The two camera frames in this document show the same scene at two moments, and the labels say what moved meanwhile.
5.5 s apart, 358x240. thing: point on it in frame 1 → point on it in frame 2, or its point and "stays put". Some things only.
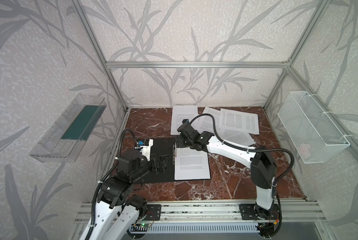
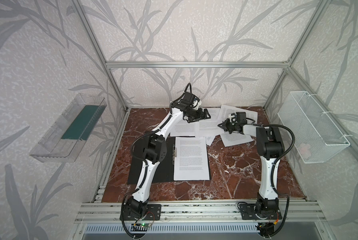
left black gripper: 156,160 → 199,114
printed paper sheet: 205,123 stays put
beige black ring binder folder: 166,146 stays put
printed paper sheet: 190,164 stays put
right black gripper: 182,140 → 228,125
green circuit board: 145,225 stays put
